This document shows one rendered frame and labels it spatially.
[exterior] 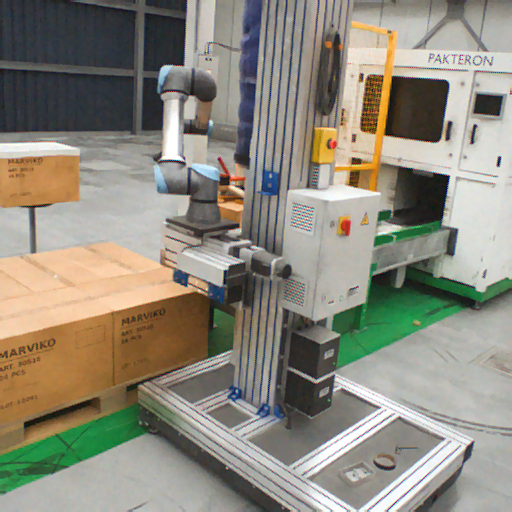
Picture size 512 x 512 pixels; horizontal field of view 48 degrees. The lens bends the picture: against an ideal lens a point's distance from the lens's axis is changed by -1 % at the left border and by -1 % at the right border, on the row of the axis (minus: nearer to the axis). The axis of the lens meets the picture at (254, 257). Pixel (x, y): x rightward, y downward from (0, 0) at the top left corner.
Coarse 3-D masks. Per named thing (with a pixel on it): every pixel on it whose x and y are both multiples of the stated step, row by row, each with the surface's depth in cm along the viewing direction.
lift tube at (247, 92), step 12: (252, 48) 309; (240, 84) 319; (252, 84) 314; (240, 96) 322; (252, 96) 316; (240, 108) 322; (252, 108) 317; (240, 120) 325; (252, 120) 319; (240, 132) 324; (252, 132) 320; (240, 144) 326
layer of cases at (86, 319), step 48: (0, 288) 285; (48, 288) 291; (96, 288) 296; (144, 288) 301; (0, 336) 236; (48, 336) 249; (96, 336) 267; (144, 336) 288; (192, 336) 311; (0, 384) 239; (48, 384) 255; (96, 384) 274
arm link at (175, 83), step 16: (160, 80) 236; (176, 80) 236; (192, 80) 237; (160, 96) 240; (176, 96) 237; (176, 112) 237; (176, 128) 236; (176, 144) 236; (160, 160) 235; (176, 160) 234; (160, 176) 232; (176, 176) 233; (160, 192) 236; (176, 192) 236
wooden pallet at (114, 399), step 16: (176, 368) 309; (128, 384) 288; (80, 400) 270; (96, 400) 282; (112, 400) 283; (128, 400) 294; (32, 416) 254; (64, 416) 275; (80, 416) 277; (96, 416) 279; (0, 432) 244; (16, 432) 250; (32, 432) 261; (48, 432) 262; (0, 448) 246; (16, 448) 252
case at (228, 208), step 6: (234, 198) 339; (240, 198) 340; (222, 204) 320; (228, 204) 322; (234, 204) 323; (222, 210) 315; (228, 210) 312; (234, 210) 309; (240, 210) 310; (222, 216) 316; (228, 216) 313; (234, 216) 309; (240, 216) 311; (240, 222) 312; (234, 228) 311; (240, 228) 313
